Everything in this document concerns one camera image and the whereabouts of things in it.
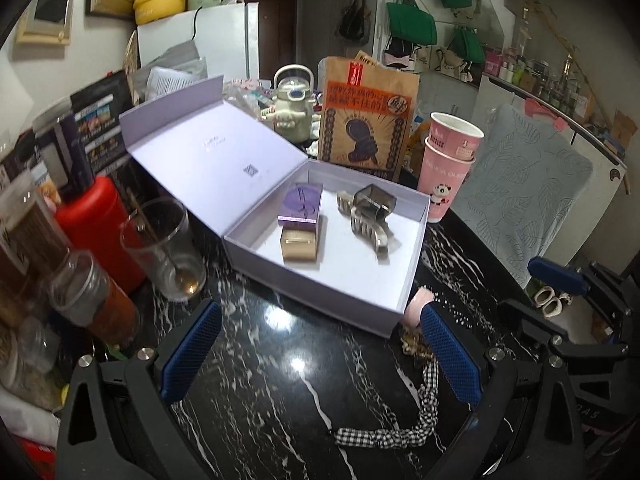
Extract small gold box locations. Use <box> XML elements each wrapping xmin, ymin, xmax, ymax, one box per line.
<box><xmin>280</xmin><ymin>215</ymin><xmax>323</xmax><ymax>265</ymax></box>

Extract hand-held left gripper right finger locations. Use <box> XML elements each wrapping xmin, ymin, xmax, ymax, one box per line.
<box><xmin>419</xmin><ymin>304</ymin><xmax>586</xmax><ymax>480</ymax></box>

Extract smoky square claw clip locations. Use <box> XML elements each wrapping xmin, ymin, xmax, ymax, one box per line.
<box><xmin>350</xmin><ymin>184</ymin><xmax>398</xmax><ymax>223</ymax></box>

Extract white fridge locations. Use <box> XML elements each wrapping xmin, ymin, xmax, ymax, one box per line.
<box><xmin>136</xmin><ymin>1</ymin><xmax>261</xmax><ymax>81</ymax></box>

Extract row of bottles and jars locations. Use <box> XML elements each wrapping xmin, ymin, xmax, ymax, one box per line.
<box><xmin>482</xmin><ymin>45</ymin><xmax>601</xmax><ymax>116</ymax></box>

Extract cream slippers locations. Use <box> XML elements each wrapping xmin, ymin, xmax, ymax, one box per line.
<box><xmin>534</xmin><ymin>285</ymin><xmax>573</xmax><ymax>318</ymax></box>

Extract large green tote bag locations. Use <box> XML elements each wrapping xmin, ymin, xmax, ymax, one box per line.
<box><xmin>386</xmin><ymin>0</ymin><xmax>440</xmax><ymax>46</ymax></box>

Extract cream ceramic teapot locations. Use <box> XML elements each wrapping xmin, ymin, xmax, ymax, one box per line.
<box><xmin>264</xmin><ymin>64</ymin><xmax>318</xmax><ymax>146</ymax></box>

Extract brown printed paper bag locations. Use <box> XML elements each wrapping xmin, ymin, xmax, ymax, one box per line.
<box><xmin>317</xmin><ymin>50</ymin><xmax>421</xmax><ymax>183</ymax></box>

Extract dark purple pouch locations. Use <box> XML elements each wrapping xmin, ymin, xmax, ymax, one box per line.
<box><xmin>32</xmin><ymin>110</ymin><xmax>96</xmax><ymax>201</ymax></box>

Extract dark hanging bag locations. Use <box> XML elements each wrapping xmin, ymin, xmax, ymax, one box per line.
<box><xmin>339</xmin><ymin>0</ymin><xmax>371</xmax><ymax>43</ymax></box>

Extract black printed packet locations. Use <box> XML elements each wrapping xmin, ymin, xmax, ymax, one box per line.
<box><xmin>70</xmin><ymin>70</ymin><xmax>133</xmax><ymax>176</ymax></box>

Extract woven fan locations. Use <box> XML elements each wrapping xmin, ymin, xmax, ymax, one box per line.
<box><xmin>122</xmin><ymin>30</ymin><xmax>140</xmax><ymax>76</ymax></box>

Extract orange spice jar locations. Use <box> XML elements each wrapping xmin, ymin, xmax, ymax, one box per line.
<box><xmin>47</xmin><ymin>250</ymin><xmax>141</xmax><ymax>348</ymax></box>

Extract red bottle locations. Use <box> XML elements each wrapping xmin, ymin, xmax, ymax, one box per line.
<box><xmin>52</xmin><ymin>176</ymin><xmax>146</xmax><ymax>296</ymax></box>

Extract gold pearl hair clip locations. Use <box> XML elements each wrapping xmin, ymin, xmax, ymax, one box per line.
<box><xmin>399</xmin><ymin>325</ymin><xmax>436</xmax><ymax>361</ymax></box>

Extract small purple box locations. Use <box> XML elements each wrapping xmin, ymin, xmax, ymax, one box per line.
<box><xmin>277</xmin><ymin>181</ymin><xmax>323</xmax><ymax>226</ymax></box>

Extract gingham hair tie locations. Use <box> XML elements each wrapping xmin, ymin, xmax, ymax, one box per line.
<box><xmin>334</xmin><ymin>360</ymin><xmax>441</xmax><ymax>448</ymax></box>

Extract brown door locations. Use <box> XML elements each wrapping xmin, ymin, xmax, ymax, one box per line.
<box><xmin>240</xmin><ymin>0</ymin><xmax>298</xmax><ymax>81</ymax></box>

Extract lavender gift box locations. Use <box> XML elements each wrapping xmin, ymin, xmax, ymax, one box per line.
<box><xmin>119</xmin><ymin>75</ymin><xmax>432</xmax><ymax>338</ymax></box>

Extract clear drinking glass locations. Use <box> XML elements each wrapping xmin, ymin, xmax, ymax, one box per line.
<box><xmin>119</xmin><ymin>197</ymin><xmax>207</xmax><ymax>302</ymax></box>

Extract cream intercom panel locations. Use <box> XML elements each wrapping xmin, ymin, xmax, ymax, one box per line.
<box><xmin>15</xmin><ymin>0</ymin><xmax>75</xmax><ymax>46</ymax></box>

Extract metal spoon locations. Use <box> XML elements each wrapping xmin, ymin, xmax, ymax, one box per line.
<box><xmin>132</xmin><ymin>205</ymin><xmax>200</xmax><ymax>295</ymax></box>

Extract grey plastic bag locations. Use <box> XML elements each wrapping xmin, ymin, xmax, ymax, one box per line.
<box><xmin>135</xmin><ymin>40</ymin><xmax>208</xmax><ymax>86</ymax></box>

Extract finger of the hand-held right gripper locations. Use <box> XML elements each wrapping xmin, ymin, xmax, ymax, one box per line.
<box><xmin>527</xmin><ymin>256</ymin><xmax>626</xmax><ymax>313</ymax></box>
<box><xmin>499</xmin><ymin>297</ymin><xmax>568</xmax><ymax>357</ymax></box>

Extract pink round compact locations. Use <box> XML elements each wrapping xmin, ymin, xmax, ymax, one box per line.
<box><xmin>404</xmin><ymin>286</ymin><xmax>435</xmax><ymax>328</ymax></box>

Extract pearl wavy claw clip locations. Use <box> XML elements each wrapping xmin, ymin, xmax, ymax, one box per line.
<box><xmin>335</xmin><ymin>190</ymin><xmax>403</xmax><ymax>261</ymax></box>

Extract chair with grey-blue cover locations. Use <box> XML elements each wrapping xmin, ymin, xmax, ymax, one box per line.
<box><xmin>447</xmin><ymin>104</ymin><xmax>595</xmax><ymax>288</ymax></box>

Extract small green tote bag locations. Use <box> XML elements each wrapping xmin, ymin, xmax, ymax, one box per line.
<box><xmin>452</xmin><ymin>25</ymin><xmax>486</xmax><ymax>63</ymax></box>

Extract pink panda paper cup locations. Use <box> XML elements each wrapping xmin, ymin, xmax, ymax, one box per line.
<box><xmin>416</xmin><ymin>137</ymin><xmax>476</xmax><ymax>224</ymax></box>

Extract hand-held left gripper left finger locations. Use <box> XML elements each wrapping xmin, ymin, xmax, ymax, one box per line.
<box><xmin>56</xmin><ymin>299</ymin><xmax>223</xmax><ymax>480</ymax></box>

